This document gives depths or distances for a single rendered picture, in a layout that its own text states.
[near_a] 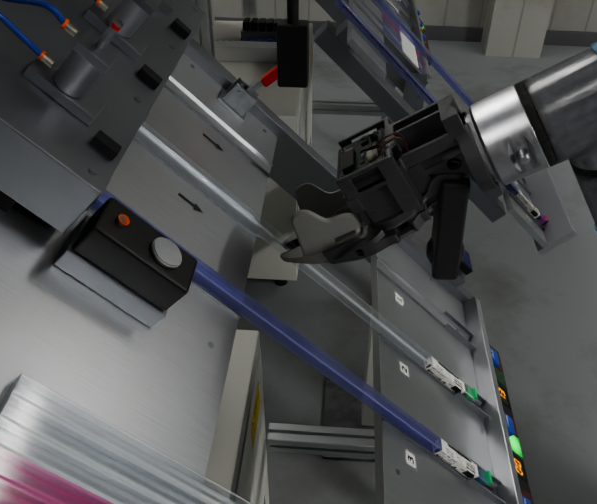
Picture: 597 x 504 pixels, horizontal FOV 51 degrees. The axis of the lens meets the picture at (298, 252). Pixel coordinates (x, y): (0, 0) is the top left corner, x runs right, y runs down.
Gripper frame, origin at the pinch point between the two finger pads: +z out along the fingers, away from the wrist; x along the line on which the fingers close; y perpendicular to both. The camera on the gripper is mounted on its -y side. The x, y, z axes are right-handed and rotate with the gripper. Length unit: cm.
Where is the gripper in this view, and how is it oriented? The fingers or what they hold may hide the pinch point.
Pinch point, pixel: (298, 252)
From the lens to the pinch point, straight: 62.3
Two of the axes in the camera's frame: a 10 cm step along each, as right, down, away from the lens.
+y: -5.3, -6.8, -5.0
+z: -8.4, 3.7, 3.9
